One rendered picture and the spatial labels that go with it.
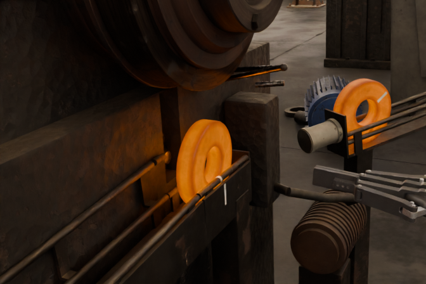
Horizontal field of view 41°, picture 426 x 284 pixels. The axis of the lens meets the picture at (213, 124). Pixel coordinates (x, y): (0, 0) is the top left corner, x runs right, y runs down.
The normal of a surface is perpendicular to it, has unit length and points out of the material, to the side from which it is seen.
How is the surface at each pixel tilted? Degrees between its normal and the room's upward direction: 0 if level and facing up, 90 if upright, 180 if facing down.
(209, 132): 91
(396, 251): 0
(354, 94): 90
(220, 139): 91
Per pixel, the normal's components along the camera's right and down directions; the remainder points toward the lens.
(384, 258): -0.05, -0.95
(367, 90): 0.45, 0.25
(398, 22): -0.66, 0.26
